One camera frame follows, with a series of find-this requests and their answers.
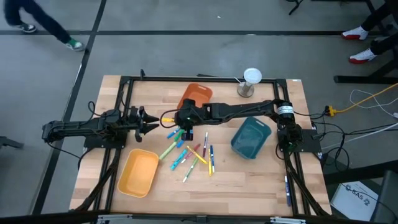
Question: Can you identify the white mushroom lamp brass base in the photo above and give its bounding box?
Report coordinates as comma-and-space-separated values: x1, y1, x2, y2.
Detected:
236, 67, 262, 98

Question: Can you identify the black aluminium table frame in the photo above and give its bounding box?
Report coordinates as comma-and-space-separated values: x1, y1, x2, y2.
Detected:
74, 68, 332, 218

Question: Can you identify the teal plastic bin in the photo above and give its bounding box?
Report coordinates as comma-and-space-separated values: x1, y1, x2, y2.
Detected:
230, 116, 272, 160

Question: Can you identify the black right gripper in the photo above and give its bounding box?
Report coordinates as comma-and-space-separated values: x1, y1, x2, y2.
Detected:
174, 98, 203, 141

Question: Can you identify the orange plastic bin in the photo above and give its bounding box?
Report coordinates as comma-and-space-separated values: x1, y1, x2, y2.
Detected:
177, 82, 214, 110

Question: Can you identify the black desk base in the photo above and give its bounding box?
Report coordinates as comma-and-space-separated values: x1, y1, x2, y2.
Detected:
334, 57, 398, 85

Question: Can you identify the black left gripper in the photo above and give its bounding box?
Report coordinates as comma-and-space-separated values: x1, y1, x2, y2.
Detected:
126, 105, 160, 143

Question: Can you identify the green Expo marker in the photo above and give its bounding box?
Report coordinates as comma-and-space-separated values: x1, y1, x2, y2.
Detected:
182, 157, 200, 184

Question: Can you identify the yellow extension cord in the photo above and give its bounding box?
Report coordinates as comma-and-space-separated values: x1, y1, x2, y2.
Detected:
325, 82, 398, 118

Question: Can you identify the person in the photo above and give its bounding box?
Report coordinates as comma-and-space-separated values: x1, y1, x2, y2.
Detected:
341, 0, 398, 65
2, 0, 86, 52

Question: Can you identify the light green Sharpie highlighter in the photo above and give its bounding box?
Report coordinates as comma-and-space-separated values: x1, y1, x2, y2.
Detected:
159, 141, 178, 161

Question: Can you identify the white paper sheet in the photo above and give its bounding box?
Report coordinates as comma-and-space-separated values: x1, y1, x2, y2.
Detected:
330, 181, 379, 222

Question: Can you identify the thick black gripper cable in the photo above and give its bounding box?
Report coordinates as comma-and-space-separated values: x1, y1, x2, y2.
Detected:
159, 108, 182, 126

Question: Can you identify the blue Expo marker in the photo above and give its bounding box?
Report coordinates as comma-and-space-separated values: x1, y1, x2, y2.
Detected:
210, 144, 216, 174

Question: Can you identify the teal highlighter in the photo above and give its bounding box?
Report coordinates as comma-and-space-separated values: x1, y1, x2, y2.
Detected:
170, 149, 188, 171

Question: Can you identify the black floor stand foot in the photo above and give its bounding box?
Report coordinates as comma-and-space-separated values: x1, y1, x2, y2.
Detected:
0, 136, 24, 149

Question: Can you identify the yellow plastic bin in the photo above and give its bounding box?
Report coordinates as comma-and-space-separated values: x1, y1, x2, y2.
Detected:
117, 148, 160, 198

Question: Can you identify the blue white pen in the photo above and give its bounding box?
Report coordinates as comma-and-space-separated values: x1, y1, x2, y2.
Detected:
284, 175, 292, 207

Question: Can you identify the dark red Expo marker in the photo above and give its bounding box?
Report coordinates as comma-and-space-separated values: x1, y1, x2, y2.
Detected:
202, 131, 209, 158

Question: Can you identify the blue highlighter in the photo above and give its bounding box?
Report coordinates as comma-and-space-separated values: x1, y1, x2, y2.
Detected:
166, 127, 182, 139

